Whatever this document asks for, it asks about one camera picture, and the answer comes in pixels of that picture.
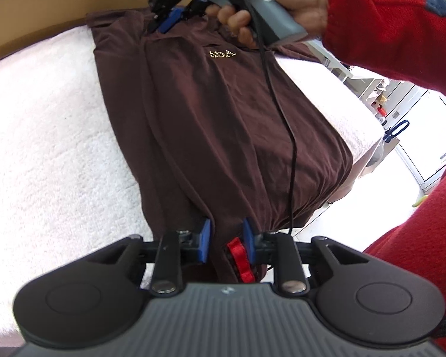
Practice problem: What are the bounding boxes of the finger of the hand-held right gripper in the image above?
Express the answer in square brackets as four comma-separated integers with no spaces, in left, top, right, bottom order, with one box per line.
[149,5,184,34]

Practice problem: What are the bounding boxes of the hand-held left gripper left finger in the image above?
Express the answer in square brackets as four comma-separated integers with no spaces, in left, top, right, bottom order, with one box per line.
[85,218,212,298]

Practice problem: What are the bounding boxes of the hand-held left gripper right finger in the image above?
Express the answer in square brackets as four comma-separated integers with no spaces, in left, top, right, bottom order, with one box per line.
[242,217,365,298]

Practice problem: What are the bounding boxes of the dark brown polo shirt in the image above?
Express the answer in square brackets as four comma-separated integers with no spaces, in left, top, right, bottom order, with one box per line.
[86,5,354,283]

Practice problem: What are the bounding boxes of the person's right hand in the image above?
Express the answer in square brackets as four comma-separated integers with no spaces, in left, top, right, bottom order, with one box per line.
[215,0,329,50]

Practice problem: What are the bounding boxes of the large cardboard box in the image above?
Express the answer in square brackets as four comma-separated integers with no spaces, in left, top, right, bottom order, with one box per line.
[0,0,164,65]

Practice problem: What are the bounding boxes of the white side table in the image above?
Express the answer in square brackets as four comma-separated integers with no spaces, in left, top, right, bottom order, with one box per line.
[305,39,376,99]

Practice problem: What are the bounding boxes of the blue scissors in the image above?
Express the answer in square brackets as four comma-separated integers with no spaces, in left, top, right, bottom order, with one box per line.
[384,120,410,143]

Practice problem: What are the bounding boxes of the white terry towel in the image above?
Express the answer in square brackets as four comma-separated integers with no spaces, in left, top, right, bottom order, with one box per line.
[0,23,386,343]

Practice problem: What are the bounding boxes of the white cabinet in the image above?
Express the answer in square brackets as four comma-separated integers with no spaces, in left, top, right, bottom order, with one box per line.
[377,78,446,196]

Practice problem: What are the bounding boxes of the black cable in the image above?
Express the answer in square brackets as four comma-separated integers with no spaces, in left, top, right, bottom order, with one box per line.
[228,0,299,238]

